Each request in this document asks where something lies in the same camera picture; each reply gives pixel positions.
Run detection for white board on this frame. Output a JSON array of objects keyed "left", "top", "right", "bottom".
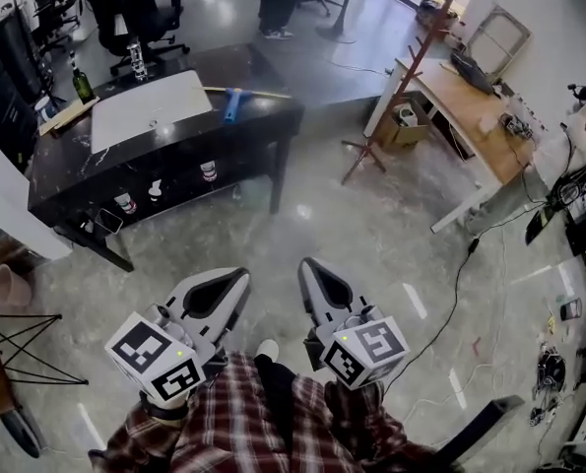
[{"left": 90, "top": 69, "right": 221, "bottom": 156}]

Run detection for terracotta pot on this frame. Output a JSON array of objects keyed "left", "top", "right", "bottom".
[{"left": 0, "top": 263, "right": 33, "bottom": 310}]

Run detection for wooden slats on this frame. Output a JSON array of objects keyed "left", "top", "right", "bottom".
[{"left": 37, "top": 96, "right": 100, "bottom": 138}]

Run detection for small black fan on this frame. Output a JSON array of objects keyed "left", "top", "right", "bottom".
[{"left": 535, "top": 351, "right": 568, "bottom": 389}]

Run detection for cardboard box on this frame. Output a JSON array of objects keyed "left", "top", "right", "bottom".
[{"left": 377, "top": 97, "right": 434, "bottom": 150}]

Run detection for clear plastic bottle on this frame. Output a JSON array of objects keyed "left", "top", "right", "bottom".
[{"left": 127, "top": 36, "right": 149, "bottom": 83}]

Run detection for wooden desk with white legs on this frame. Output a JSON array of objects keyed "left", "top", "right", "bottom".
[{"left": 362, "top": 56, "right": 536, "bottom": 236}]

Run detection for grey metal frame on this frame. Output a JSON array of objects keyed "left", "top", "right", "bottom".
[{"left": 464, "top": 4, "right": 533, "bottom": 83}]

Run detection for small black office chair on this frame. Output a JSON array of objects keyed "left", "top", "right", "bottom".
[{"left": 31, "top": 0, "right": 80, "bottom": 49}]

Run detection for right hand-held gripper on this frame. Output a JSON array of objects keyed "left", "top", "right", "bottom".
[{"left": 297, "top": 257, "right": 411, "bottom": 392}]

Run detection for black phone with red edge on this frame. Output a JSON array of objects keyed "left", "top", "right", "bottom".
[{"left": 558, "top": 299, "right": 584, "bottom": 322}]

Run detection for person's white shoe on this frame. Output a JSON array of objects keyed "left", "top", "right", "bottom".
[{"left": 254, "top": 338, "right": 281, "bottom": 363}]

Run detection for blue handled squeegee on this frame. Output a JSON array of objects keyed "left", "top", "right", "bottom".
[{"left": 193, "top": 84, "right": 293, "bottom": 125}]

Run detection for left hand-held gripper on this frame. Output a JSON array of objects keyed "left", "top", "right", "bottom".
[{"left": 103, "top": 267, "right": 252, "bottom": 409}]

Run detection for black table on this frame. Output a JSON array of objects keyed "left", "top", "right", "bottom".
[{"left": 26, "top": 41, "right": 306, "bottom": 273}]

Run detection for smartphone with light case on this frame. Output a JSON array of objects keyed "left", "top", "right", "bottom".
[{"left": 97, "top": 208, "right": 125, "bottom": 235}]

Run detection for dark round pedestal table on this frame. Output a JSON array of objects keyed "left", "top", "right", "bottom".
[{"left": 301, "top": 0, "right": 398, "bottom": 44}]

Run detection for large black office chair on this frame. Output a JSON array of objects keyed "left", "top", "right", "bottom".
[{"left": 82, "top": 0, "right": 191, "bottom": 77}]

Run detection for black bag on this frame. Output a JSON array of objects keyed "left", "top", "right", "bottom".
[{"left": 449, "top": 49, "right": 496, "bottom": 96}]

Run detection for green glass bottle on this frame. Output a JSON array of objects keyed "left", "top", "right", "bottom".
[{"left": 70, "top": 50, "right": 97, "bottom": 105}]

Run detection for red wooden coat rack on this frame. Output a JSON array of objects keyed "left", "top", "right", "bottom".
[{"left": 341, "top": 0, "right": 464, "bottom": 187}]

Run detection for black wire frame stand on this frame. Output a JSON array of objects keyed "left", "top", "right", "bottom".
[{"left": 0, "top": 312, "right": 90, "bottom": 387}]

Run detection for person's right forearm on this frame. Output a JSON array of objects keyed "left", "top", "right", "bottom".
[{"left": 324, "top": 379, "right": 424, "bottom": 467}]

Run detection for black cabinet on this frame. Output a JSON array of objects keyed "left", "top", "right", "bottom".
[{"left": 0, "top": 6, "right": 53, "bottom": 172}]

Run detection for white and blue cup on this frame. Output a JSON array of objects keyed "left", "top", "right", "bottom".
[{"left": 33, "top": 96, "right": 58, "bottom": 125}]

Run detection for person's black trouser legs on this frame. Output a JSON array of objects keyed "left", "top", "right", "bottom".
[{"left": 251, "top": 353, "right": 299, "bottom": 455}]

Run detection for black rectangular bar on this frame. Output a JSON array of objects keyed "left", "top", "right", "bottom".
[{"left": 431, "top": 394, "right": 527, "bottom": 468}]

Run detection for black floor cable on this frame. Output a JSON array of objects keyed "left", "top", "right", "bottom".
[{"left": 384, "top": 236, "right": 482, "bottom": 399}]

